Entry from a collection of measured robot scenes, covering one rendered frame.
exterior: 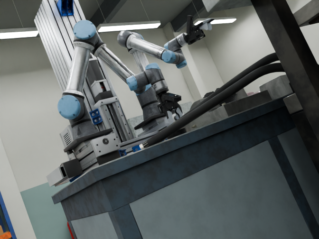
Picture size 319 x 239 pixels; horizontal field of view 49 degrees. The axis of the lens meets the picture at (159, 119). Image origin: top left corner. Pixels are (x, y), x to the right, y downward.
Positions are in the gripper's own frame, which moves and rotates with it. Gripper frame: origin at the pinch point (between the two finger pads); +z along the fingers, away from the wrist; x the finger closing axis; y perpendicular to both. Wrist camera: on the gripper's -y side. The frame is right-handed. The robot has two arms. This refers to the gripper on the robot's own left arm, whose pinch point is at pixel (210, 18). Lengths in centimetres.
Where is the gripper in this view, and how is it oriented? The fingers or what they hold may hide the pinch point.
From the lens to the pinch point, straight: 229.3
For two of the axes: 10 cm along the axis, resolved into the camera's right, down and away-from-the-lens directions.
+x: -4.1, 2.0, -8.9
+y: 4.4, 9.0, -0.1
